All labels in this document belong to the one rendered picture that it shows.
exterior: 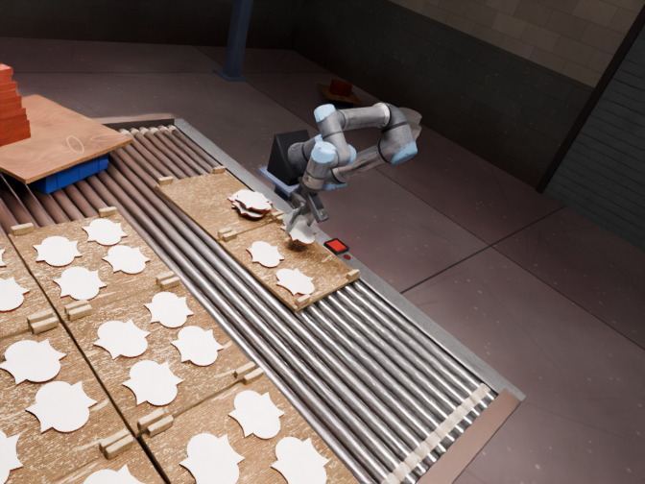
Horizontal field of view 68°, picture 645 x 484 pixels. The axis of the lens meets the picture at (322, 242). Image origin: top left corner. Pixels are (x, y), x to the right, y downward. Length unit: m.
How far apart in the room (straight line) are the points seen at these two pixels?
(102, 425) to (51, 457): 0.11
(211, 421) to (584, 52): 5.52
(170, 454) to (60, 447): 0.23
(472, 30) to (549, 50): 0.98
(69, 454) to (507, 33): 6.01
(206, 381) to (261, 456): 0.24
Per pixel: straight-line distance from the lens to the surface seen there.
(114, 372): 1.34
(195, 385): 1.32
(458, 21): 6.74
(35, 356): 1.38
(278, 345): 1.48
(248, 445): 1.24
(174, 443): 1.23
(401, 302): 1.80
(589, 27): 6.12
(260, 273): 1.67
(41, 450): 1.24
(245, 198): 1.93
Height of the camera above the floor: 1.99
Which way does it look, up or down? 33 degrees down
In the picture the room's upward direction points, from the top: 18 degrees clockwise
